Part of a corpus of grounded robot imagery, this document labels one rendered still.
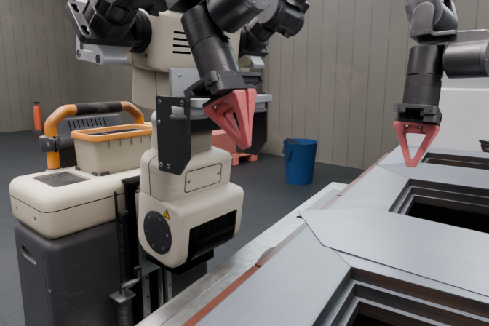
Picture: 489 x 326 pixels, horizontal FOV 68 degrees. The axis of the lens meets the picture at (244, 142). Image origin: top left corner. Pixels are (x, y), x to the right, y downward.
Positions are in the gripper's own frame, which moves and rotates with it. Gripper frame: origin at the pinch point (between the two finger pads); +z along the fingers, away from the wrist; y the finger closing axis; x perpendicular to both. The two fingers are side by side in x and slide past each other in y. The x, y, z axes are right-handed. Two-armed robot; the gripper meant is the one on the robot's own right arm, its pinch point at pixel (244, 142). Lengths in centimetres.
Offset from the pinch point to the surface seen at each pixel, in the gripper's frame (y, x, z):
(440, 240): 15.0, -14.6, 21.3
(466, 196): 46, -13, 22
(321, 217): 12.1, 0.3, 14.2
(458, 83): 290, 18, -16
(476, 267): 9.8, -19.0, 23.6
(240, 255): 21.6, 30.4, 19.9
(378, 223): 15.3, -6.9, 17.6
